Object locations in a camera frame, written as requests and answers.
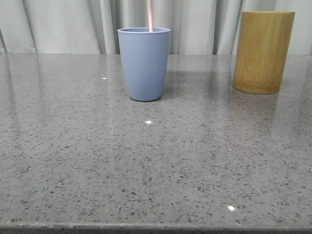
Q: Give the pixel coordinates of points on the bamboo wooden cup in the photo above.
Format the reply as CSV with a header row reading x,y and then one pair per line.
x,y
262,49

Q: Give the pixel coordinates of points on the grey curtain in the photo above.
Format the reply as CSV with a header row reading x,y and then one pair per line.
x,y
198,27

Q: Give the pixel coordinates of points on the pink chopstick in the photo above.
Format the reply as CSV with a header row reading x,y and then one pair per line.
x,y
150,15

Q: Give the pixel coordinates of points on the blue plastic cup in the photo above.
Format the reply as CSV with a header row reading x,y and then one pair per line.
x,y
144,58

